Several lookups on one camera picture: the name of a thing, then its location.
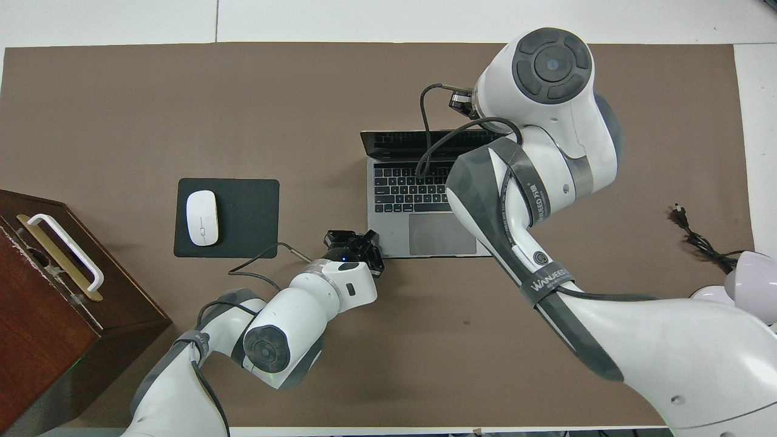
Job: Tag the white computer mouse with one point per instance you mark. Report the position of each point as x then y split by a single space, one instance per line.
202 218

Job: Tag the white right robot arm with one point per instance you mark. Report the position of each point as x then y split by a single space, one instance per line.
607 328

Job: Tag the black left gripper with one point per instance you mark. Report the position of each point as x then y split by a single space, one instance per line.
347 254

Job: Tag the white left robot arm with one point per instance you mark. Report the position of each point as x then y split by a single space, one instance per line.
291 309

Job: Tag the white desk lamp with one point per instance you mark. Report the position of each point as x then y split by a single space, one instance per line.
756 282

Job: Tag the brown table mat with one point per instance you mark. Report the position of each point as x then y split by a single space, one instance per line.
121 109

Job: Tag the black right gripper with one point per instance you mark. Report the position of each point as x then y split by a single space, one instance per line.
461 104

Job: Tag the silver grey laptop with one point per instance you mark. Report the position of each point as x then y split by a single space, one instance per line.
394 230

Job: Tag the black mouse pad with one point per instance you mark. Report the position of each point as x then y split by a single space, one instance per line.
249 218

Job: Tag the dark brown wooden box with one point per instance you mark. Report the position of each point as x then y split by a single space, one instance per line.
42 340

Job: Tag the brass plate on box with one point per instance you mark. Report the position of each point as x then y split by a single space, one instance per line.
27 223

